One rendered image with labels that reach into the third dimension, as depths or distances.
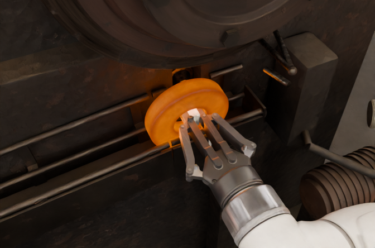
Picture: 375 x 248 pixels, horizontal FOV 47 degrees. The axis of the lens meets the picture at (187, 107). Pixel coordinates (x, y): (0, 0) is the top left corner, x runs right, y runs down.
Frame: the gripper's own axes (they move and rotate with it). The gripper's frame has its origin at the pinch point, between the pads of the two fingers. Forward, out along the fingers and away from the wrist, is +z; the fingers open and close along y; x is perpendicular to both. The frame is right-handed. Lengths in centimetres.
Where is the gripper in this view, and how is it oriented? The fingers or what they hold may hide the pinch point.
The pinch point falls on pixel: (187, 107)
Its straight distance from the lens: 77.0
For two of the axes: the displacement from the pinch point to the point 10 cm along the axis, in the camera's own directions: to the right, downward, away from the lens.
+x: 0.2, -6.6, -7.5
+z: -4.3, -6.9, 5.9
